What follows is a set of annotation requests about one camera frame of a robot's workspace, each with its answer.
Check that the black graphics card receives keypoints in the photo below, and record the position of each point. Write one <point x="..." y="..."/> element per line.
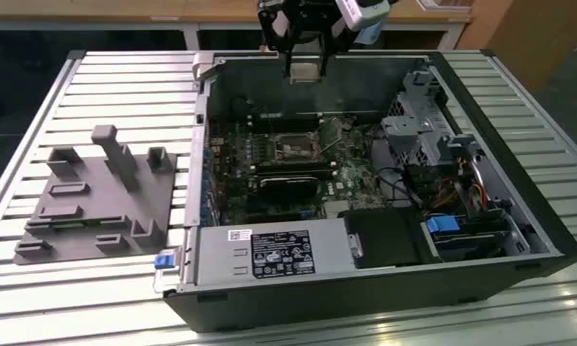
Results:
<point x="287" y="187"/>

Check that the hard disk in blue carrier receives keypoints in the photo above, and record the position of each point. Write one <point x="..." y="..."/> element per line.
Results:
<point x="442" y="225"/>

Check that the wooden cabinet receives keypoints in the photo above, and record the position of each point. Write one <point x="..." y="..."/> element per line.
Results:
<point x="533" y="36"/>

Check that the perforated metal drive cage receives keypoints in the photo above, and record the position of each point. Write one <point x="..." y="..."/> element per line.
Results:
<point x="418" y="104"/>

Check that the black plastic shroud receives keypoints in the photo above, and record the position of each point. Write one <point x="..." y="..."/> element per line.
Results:
<point x="389" y="238"/>

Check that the CPU socket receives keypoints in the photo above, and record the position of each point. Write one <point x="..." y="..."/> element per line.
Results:
<point x="295" y="146"/>

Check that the silver CPU chip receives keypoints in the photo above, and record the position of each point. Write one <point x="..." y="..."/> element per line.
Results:
<point x="305" y="74"/>

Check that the black open PC case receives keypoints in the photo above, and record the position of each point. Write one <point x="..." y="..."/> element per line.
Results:
<point x="317" y="306"/>

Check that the RAM slot white clips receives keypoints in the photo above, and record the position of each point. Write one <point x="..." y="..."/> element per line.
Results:
<point x="293" y="168"/>

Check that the grey parts rack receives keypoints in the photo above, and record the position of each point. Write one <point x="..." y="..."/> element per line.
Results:
<point x="99" y="202"/>

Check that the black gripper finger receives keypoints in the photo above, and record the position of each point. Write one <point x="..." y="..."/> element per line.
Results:
<point x="322" y="57"/>
<point x="287" y="65"/>

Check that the blue case latch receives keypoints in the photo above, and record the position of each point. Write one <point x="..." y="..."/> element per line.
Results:
<point x="163" y="261"/>

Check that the black connector bundle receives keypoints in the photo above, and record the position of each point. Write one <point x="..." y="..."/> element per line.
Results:
<point x="420" y="176"/>

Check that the silver finned heatsink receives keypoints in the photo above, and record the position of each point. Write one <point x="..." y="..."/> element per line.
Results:
<point x="337" y="209"/>

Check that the green motherboard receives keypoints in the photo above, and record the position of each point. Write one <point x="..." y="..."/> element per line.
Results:
<point x="360" y="180"/>

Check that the wooden desk white frame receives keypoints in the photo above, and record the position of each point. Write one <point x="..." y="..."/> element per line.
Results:
<point x="125" y="7"/>

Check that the RAM slot black clips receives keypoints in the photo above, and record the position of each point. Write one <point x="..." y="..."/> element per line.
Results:
<point x="293" y="172"/>
<point x="293" y="165"/>

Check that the silver power supply unit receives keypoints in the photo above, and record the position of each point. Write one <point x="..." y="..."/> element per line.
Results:
<point x="221" y="259"/>

